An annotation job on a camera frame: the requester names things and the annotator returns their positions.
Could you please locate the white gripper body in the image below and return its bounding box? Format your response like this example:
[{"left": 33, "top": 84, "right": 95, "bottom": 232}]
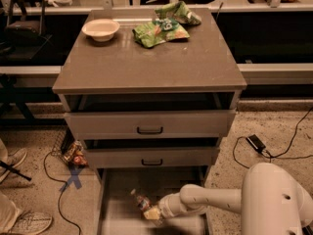
[{"left": 157, "top": 193, "right": 188, "bottom": 218}]

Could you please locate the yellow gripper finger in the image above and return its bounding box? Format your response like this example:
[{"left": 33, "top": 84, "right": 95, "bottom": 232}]
[{"left": 144, "top": 206, "right": 162, "bottom": 226}]

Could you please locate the clear plastic water bottle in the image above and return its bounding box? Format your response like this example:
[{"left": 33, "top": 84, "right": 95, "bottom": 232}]
[{"left": 130, "top": 189, "right": 152, "bottom": 212}]

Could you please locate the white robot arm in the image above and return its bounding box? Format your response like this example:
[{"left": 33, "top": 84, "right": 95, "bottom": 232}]
[{"left": 144, "top": 163, "right": 313, "bottom": 235}]

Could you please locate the open bottom drawer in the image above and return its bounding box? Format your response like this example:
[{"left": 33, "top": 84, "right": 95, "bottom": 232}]
[{"left": 97, "top": 167, "right": 210, "bottom": 235}]

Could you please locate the grey drawer cabinet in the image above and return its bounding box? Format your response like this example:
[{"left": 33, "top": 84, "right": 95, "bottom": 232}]
[{"left": 53, "top": 8, "right": 246, "bottom": 235}]

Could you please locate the blue tape cross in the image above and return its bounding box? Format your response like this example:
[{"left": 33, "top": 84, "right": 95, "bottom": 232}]
[{"left": 60, "top": 166, "right": 82, "bottom": 192}]

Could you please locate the snack bag on floor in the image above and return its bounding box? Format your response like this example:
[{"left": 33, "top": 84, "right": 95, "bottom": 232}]
[{"left": 63, "top": 141, "right": 88, "bottom": 166}]

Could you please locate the black power adapter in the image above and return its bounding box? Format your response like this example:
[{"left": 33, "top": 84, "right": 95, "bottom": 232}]
[{"left": 246, "top": 134, "right": 266, "bottom": 153}]

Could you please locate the white sneaker lower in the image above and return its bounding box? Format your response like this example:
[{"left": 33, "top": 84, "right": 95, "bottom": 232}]
[{"left": 8, "top": 211, "right": 53, "bottom": 235}]

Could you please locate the white sneaker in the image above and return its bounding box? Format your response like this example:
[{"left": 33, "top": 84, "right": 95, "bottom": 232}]
[
  {"left": 0, "top": 149, "right": 27, "bottom": 183},
  {"left": 8, "top": 211, "right": 53, "bottom": 235}
]

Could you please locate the white sneaker upper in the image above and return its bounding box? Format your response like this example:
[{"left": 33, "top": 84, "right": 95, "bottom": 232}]
[{"left": 0, "top": 149, "right": 27, "bottom": 183}]

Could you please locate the black stick left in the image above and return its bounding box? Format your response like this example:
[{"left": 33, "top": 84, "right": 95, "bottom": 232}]
[{"left": 0, "top": 161, "right": 31, "bottom": 181}]

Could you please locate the green chip bag front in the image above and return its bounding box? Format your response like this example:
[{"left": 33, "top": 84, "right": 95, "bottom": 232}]
[{"left": 132, "top": 19, "right": 190, "bottom": 48}]

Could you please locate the green chip bag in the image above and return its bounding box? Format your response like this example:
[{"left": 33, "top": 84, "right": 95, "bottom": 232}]
[
  {"left": 132, "top": 19, "right": 190, "bottom": 48},
  {"left": 155, "top": 1, "right": 201, "bottom": 25}
]

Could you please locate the white bowl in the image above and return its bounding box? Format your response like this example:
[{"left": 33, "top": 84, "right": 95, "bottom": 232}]
[{"left": 82, "top": 19, "right": 120, "bottom": 42}]

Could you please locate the green chip bag rear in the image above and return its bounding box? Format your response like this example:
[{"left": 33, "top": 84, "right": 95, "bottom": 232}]
[{"left": 155, "top": 1, "right": 201, "bottom": 25}]

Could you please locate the black chair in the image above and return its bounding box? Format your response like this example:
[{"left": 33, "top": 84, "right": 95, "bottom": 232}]
[{"left": 0, "top": 0, "right": 50, "bottom": 62}]

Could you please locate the middle drawer black handle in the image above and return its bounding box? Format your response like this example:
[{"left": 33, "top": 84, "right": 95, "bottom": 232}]
[{"left": 82, "top": 146, "right": 221, "bottom": 170}]

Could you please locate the drawer black handle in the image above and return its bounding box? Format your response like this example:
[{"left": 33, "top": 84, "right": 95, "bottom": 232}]
[
  {"left": 82, "top": 146, "right": 221, "bottom": 170},
  {"left": 63, "top": 109, "right": 237, "bottom": 141}
]

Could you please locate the top drawer black handle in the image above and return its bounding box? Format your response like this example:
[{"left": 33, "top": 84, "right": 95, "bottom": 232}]
[{"left": 63, "top": 109, "right": 237, "bottom": 141}]

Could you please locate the black cable left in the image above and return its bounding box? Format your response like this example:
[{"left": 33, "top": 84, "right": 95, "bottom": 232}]
[{"left": 42, "top": 150, "right": 82, "bottom": 235}]

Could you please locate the wire basket on floor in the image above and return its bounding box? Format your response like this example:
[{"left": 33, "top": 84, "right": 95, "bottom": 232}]
[{"left": 52, "top": 127, "right": 74, "bottom": 156}]

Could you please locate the black power cable right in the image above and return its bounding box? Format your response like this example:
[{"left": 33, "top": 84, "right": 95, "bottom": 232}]
[{"left": 232, "top": 105, "right": 313, "bottom": 170}]

